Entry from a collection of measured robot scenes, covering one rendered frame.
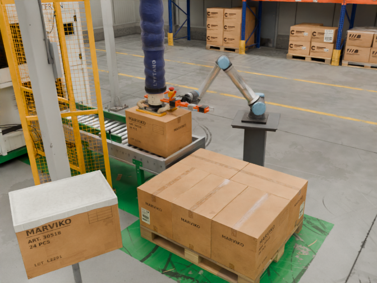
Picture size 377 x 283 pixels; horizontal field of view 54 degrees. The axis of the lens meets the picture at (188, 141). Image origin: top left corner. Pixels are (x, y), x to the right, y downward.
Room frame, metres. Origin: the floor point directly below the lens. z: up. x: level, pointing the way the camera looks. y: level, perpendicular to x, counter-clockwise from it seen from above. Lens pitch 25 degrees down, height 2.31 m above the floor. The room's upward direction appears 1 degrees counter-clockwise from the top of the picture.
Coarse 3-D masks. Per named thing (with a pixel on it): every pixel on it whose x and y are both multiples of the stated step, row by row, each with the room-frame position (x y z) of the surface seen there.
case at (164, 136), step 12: (132, 108) 3.82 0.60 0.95; (180, 108) 3.79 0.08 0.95; (132, 120) 3.71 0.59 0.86; (144, 120) 3.60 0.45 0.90; (156, 120) 3.49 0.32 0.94; (168, 120) 3.45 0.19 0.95; (180, 120) 3.56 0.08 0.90; (132, 132) 3.72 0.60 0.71; (144, 132) 3.60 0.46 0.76; (156, 132) 3.49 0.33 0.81; (168, 132) 3.42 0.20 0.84; (180, 132) 3.56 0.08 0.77; (132, 144) 3.73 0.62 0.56; (144, 144) 3.61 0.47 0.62; (156, 144) 3.50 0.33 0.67; (168, 144) 3.42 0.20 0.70; (180, 144) 3.56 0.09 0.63; (168, 156) 3.41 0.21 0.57
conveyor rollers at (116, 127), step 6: (90, 114) 4.82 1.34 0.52; (78, 120) 4.56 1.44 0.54; (84, 120) 4.54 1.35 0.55; (90, 120) 4.53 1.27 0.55; (96, 120) 4.57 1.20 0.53; (108, 120) 4.51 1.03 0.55; (114, 120) 4.57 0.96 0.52; (96, 126) 4.34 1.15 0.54; (108, 126) 4.37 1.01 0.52; (114, 126) 4.33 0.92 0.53; (120, 126) 4.30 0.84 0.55; (126, 126) 4.29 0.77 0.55; (114, 132) 4.12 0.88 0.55; (120, 132) 4.16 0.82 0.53; (126, 132) 4.13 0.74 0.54; (126, 138) 3.99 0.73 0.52; (126, 144) 3.77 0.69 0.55; (144, 150) 3.60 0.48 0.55
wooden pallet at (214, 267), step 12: (144, 228) 2.82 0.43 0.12; (300, 228) 2.89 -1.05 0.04; (156, 240) 2.77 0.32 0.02; (168, 240) 2.77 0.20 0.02; (180, 252) 2.60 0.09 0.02; (192, 252) 2.49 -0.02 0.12; (276, 252) 2.44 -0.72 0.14; (204, 264) 2.45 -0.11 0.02; (216, 264) 2.44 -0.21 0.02; (228, 276) 2.31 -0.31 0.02; (240, 276) 2.21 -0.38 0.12
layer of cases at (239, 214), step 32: (192, 160) 3.37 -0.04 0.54; (224, 160) 3.35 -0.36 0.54; (160, 192) 2.78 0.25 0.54; (192, 192) 2.77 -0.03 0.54; (224, 192) 2.76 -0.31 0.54; (256, 192) 2.75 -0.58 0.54; (288, 192) 2.74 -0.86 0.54; (160, 224) 2.70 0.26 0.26; (192, 224) 2.49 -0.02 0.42; (224, 224) 2.31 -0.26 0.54; (256, 224) 2.30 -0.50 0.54; (288, 224) 2.62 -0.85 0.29; (224, 256) 2.30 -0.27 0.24; (256, 256) 2.14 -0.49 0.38
